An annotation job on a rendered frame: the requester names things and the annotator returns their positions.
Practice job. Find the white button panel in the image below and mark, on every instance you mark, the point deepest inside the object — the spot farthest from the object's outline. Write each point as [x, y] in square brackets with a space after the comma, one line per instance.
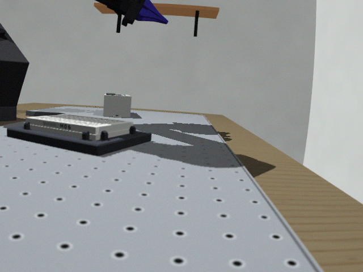
[117, 105]

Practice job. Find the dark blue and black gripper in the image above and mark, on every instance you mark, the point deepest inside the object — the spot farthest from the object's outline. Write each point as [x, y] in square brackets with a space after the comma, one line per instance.
[143, 10]

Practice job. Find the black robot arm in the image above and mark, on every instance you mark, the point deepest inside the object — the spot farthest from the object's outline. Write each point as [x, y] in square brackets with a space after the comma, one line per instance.
[120, 6]

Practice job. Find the white well plate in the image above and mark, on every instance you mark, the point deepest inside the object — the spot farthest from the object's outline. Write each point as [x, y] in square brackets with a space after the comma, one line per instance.
[73, 125]

